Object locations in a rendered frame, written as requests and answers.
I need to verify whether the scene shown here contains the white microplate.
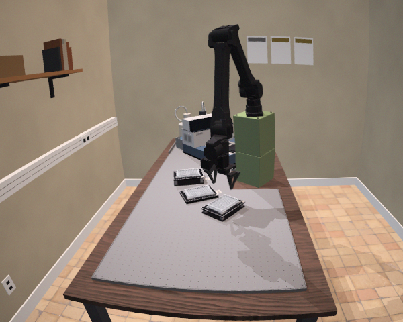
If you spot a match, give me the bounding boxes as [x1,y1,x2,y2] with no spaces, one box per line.
[176,168,200,178]
[184,185,213,198]
[207,195,240,213]

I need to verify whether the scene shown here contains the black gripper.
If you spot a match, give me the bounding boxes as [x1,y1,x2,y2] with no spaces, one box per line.
[207,152,240,190]

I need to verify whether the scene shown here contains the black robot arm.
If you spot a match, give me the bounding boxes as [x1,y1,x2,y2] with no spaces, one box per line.
[200,24,263,174]

